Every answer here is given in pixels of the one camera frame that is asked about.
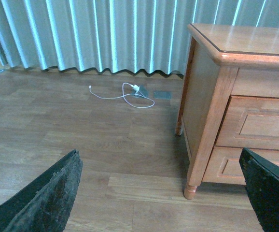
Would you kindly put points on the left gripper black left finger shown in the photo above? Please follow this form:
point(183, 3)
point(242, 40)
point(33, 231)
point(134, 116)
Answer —
point(45, 204)

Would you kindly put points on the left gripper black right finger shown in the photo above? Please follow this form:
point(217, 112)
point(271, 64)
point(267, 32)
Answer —
point(262, 186)

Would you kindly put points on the wooden top drawer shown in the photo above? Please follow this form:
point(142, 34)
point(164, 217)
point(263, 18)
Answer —
point(251, 122)

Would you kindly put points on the wooden drawer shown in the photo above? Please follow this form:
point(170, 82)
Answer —
point(251, 122)
point(224, 167)

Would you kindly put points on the wooden lower drawer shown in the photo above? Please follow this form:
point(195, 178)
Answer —
point(224, 167)

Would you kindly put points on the wooden nightstand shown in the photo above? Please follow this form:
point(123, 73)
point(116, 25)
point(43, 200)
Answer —
point(223, 61)

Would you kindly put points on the grey floor socket cover plate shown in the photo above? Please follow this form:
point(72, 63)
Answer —
point(165, 95)

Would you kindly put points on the white floor charger plug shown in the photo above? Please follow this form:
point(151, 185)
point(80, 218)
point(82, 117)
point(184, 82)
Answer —
point(135, 88)

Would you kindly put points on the open grey floor socket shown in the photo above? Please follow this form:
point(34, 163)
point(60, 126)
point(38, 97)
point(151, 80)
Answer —
point(143, 92)

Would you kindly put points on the grey pleated curtain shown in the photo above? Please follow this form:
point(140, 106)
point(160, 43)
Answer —
point(116, 34)

